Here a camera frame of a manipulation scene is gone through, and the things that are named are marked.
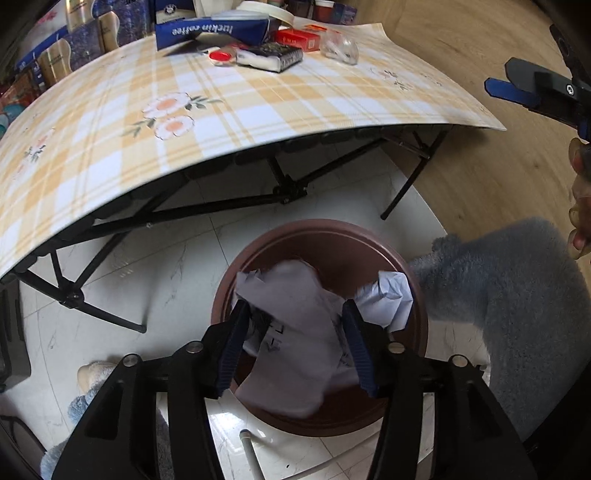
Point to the white printed paper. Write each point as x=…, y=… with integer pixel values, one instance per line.
x=295, y=332

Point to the black folding table frame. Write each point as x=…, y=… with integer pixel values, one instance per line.
x=286, y=191

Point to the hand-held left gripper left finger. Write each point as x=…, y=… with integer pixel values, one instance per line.
x=231, y=353

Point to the yellow plaid flowered tablecloth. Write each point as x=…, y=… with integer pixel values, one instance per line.
x=92, y=152

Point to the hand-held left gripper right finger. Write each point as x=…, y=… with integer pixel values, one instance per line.
x=362, y=353

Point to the blue box with white swoosh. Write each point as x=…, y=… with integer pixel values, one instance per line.
x=32, y=48

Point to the black cigarette pack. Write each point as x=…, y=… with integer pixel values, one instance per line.
x=272, y=56

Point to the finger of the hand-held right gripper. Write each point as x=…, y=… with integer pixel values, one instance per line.
x=510, y=92
x=526, y=74

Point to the blue box with round logo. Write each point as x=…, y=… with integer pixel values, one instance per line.
x=173, y=9

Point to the person's right hand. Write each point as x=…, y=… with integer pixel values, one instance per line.
x=581, y=198

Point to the wavy decorated planter box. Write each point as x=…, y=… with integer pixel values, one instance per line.
x=16, y=94

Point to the white plastic pipe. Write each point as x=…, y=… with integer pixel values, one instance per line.
x=249, y=452

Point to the cream round lid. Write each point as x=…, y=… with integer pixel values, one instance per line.
x=268, y=10

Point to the red bottle cap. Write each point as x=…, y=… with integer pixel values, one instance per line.
x=220, y=56

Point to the blue paper coffee bag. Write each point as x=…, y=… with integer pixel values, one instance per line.
x=207, y=30

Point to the red cigarette box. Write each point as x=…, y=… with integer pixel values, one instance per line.
x=300, y=39

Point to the red paper cup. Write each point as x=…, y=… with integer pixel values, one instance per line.
x=324, y=8

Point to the brown plastic bin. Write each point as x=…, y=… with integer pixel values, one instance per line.
x=323, y=240

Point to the grey fluffy slipper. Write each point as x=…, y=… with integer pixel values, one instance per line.
x=508, y=286

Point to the purple small box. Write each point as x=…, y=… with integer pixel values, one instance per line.
x=345, y=13

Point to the clear plastic wrapper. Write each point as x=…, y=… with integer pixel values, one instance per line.
x=339, y=47

